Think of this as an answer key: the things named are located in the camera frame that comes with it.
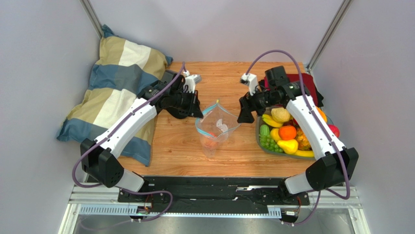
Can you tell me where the grey fruit tray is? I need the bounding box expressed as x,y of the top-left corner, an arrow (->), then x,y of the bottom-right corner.
256,109 -> 334,158

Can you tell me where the red apple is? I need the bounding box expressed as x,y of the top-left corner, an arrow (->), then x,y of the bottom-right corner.
328,124 -> 340,138

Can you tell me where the pink peach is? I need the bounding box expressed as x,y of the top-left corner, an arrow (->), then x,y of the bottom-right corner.
201,132 -> 219,150

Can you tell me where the beige bumpy fruit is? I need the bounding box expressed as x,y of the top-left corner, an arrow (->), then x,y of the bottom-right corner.
270,107 -> 291,123

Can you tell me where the yellow lemon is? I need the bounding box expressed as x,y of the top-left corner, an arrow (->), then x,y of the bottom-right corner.
270,128 -> 281,142

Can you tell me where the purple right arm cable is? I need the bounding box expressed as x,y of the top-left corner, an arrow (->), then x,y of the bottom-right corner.
245,49 -> 351,227

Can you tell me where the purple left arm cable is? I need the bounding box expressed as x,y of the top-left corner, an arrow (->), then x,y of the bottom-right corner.
71,61 -> 174,223

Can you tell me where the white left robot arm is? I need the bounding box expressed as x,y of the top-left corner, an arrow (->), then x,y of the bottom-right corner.
79,70 -> 203,192

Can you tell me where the orange pineapple toy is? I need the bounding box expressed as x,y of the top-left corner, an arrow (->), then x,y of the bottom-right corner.
295,127 -> 312,151

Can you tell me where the green grape bunch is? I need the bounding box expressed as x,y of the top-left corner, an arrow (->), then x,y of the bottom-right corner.
259,135 -> 283,153

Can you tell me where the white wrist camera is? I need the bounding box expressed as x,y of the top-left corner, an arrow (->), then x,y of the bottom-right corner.
240,73 -> 259,96
183,70 -> 202,93

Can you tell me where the clear zip top bag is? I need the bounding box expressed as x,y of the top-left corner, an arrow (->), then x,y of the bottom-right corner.
195,99 -> 241,158

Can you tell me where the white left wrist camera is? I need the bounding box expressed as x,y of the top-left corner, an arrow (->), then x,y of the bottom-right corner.
183,70 -> 202,93

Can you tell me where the aluminium frame post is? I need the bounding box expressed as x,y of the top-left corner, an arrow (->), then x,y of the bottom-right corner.
306,0 -> 354,74
80,0 -> 103,38

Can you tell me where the green cucumber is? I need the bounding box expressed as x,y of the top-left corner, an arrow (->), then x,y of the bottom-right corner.
259,124 -> 270,137

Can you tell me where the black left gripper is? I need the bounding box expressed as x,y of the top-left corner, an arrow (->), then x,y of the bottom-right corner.
170,90 -> 204,119

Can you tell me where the yellow banana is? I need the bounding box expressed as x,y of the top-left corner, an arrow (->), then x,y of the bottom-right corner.
294,150 -> 314,158

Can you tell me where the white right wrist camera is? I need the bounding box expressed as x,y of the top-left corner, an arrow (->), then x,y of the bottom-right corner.
240,73 -> 259,96

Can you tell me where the orange yellow mango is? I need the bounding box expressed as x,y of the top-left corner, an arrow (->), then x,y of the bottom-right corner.
317,107 -> 328,123

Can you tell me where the orange fruit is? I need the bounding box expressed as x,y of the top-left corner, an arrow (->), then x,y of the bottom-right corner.
278,125 -> 297,140

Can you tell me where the left aluminium frame post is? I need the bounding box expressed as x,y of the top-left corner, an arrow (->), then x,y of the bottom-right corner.
80,0 -> 103,38

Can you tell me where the yellow pear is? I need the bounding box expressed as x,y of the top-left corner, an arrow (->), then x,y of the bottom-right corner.
277,139 -> 299,155

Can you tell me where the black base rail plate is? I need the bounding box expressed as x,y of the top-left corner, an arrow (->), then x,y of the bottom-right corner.
118,176 -> 310,215

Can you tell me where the folded red cloth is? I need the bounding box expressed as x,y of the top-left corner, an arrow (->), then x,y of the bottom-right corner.
259,73 -> 324,107

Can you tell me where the striped blue beige pillow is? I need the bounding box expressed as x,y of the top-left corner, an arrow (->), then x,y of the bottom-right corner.
57,24 -> 173,167

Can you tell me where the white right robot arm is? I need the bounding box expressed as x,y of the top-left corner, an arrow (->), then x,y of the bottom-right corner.
237,66 -> 358,196

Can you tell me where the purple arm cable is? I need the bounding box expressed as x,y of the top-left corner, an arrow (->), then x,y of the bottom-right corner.
71,61 -> 174,223
245,49 -> 351,227

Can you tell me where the right aluminium frame post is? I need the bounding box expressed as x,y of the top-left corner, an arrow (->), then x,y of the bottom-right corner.
306,0 -> 354,74

